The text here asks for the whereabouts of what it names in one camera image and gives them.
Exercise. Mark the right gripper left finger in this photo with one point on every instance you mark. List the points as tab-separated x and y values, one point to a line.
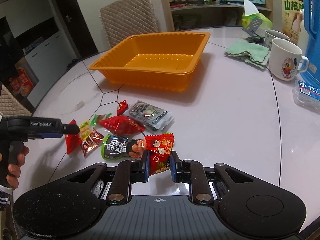
124	175

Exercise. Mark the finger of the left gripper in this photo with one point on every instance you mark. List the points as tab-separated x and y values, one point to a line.
70	129
44	136

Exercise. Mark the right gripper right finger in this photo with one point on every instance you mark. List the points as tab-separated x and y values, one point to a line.
191	172

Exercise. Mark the yellow candy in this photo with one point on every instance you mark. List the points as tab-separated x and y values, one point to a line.
85	130

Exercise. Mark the green black snack packet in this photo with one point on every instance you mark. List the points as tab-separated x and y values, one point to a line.
121	147

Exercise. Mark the red patterned snack packet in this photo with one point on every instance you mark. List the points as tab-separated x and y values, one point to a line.
159	147

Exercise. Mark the red pyramid snack packet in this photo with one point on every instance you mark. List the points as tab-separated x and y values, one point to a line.
122	126

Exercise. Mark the small red candy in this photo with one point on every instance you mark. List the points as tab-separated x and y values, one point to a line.
122	107

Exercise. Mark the grey clear snack packet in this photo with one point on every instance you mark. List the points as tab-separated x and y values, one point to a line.
153	118

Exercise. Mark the green candy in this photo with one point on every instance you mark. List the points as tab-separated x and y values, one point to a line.
97	118

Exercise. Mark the left hand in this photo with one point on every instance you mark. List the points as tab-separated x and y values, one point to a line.
13	171

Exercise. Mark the red gift box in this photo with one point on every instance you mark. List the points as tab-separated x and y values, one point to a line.
21	84

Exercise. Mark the white cabinet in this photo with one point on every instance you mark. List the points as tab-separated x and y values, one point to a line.
45	64

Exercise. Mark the orange plastic tray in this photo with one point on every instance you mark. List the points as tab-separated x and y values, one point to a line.
164	61

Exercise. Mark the quilted beige chair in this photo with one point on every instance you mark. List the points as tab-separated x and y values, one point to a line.
125	18

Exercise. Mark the green folded cloth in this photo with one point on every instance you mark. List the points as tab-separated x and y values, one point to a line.
250	53

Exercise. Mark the clear plastic pack blue label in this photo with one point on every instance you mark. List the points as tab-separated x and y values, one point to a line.
306	95

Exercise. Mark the white cartoon mug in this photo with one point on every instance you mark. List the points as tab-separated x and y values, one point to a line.
286	60

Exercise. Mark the wooden shelf unit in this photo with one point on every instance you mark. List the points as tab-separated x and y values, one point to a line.
190	16

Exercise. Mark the patterned white mug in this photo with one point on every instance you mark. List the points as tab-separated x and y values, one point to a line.
271	34

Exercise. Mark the grey phone stand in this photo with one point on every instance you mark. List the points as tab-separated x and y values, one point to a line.
251	30

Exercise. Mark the green tissue pack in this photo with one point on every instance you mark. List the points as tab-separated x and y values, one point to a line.
252	13

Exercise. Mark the walnut snack box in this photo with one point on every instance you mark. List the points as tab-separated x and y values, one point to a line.
292	17

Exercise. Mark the blue thermos jug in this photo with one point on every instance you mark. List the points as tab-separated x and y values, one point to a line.
311	18

